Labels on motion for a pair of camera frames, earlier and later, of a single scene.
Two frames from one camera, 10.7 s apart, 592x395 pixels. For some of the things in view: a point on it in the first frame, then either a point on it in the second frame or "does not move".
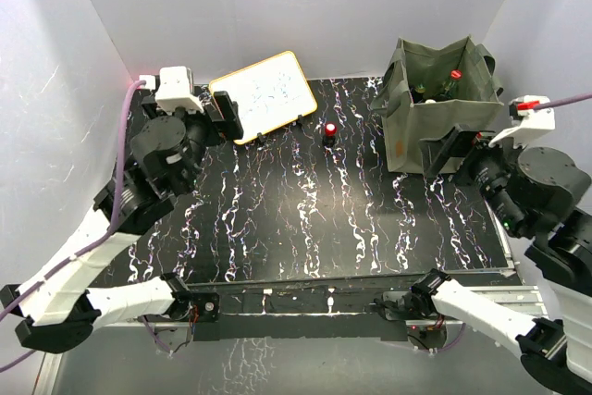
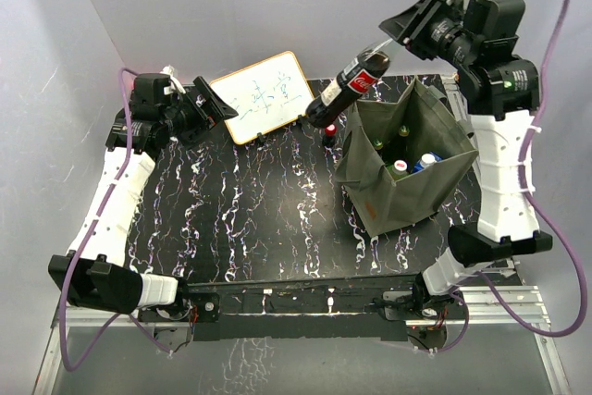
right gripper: [459, 141] to [399, 26]
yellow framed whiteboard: [267, 93] does not move
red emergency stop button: [330, 130] does not move
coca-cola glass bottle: [455, 75] to [355, 81]
